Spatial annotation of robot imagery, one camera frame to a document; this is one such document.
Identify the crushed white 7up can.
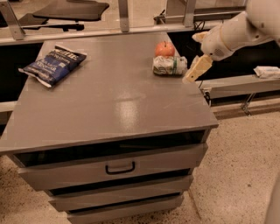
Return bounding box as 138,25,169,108
152,56,187,75

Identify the white packet on ledge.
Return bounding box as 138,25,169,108
254,66,280,79

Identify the black office chair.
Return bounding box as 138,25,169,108
18,0,109,32

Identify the blue chip bag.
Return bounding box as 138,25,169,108
18,45,87,88

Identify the grey drawer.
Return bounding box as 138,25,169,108
67,193,184,224
18,143,207,191
49,175,193,212

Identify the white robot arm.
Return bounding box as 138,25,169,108
183,0,280,83

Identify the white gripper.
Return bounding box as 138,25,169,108
183,25,234,83

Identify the black drawer handle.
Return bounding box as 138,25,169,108
105,161,136,175

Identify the middle grey drawer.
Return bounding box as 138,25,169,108
49,175,193,212

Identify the red apple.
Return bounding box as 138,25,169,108
155,41,175,57

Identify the top grey drawer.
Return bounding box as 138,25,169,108
18,143,207,191

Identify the grey drawer cabinet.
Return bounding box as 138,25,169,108
0,33,218,215

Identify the bottom grey drawer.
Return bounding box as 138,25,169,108
67,193,184,224

